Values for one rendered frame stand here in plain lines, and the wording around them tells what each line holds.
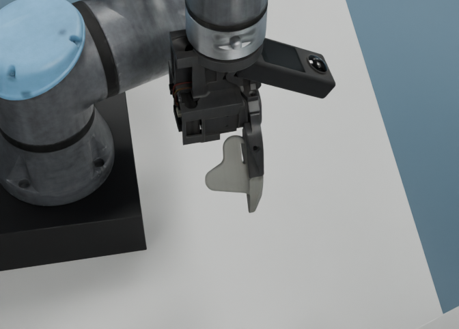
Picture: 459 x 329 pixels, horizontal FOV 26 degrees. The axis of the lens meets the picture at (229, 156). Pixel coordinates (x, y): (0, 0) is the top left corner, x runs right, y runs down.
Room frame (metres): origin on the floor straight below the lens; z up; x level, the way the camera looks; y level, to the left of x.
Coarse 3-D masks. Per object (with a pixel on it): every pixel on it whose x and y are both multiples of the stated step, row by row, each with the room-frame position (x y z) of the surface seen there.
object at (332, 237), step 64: (320, 0) 1.04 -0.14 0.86; (320, 128) 0.80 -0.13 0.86; (384, 128) 0.80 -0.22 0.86; (192, 192) 0.69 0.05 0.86; (320, 192) 0.69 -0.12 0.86; (384, 192) 0.69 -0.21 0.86; (128, 256) 0.60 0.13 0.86; (192, 256) 0.60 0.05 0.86; (256, 256) 0.60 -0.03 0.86; (320, 256) 0.60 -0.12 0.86; (384, 256) 0.60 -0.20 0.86; (0, 320) 0.51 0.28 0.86; (64, 320) 0.51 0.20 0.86; (128, 320) 0.51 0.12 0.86; (192, 320) 0.51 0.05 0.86; (256, 320) 0.51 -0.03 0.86; (320, 320) 0.51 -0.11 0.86; (384, 320) 0.51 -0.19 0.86
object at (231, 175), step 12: (228, 144) 0.57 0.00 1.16; (228, 156) 0.56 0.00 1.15; (240, 156) 0.56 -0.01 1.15; (216, 168) 0.55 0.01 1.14; (228, 168) 0.55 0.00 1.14; (240, 168) 0.55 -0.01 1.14; (216, 180) 0.54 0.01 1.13; (228, 180) 0.54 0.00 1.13; (240, 180) 0.54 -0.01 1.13; (252, 180) 0.54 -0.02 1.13; (252, 192) 0.54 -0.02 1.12; (252, 204) 0.53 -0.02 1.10
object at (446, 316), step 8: (448, 312) 0.52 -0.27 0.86; (456, 312) 0.52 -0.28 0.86; (432, 320) 0.51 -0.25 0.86; (440, 320) 0.51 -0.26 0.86; (448, 320) 0.51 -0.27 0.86; (456, 320) 0.51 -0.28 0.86; (416, 328) 0.50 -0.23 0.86; (424, 328) 0.50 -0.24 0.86; (432, 328) 0.50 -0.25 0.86; (440, 328) 0.50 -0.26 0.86; (448, 328) 0.50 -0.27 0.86; (456, 328) 0.50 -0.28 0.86
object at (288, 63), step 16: (272, 48) 0.63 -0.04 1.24; (288, 48) 0.64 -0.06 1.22; (256, 64) 0.60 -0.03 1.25; (272, 64) 0.60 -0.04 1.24; (288, 64) 0.62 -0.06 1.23; (304, 64) 0.63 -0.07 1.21; (320, 64) 0.63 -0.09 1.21; (256, 80) 0.60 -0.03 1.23; (272, 80) 0.60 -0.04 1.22; (288, 80) 0.60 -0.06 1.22; (304, 80) 0.61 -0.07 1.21; (320, 80) 0.61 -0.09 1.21; (320, 96) 0.61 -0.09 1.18
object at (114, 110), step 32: (128, 128) 0.74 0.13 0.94; (128, 160) 0.69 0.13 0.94; (0, 192) 0.64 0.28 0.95; (96, 192) 0.64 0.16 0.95; (128, 192) 0.64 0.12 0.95; (0, 224) 0.59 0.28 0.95; (32, 224) 0.59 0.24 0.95; (64, 224) 0.59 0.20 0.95; (96, 224) 0.60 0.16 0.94; (128, 224) 0.60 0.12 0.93; (0, 256) 0.58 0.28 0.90; (32, 256) 0.58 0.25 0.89; (64, 256) 0.59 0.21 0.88; (96, 256) 0.60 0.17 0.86
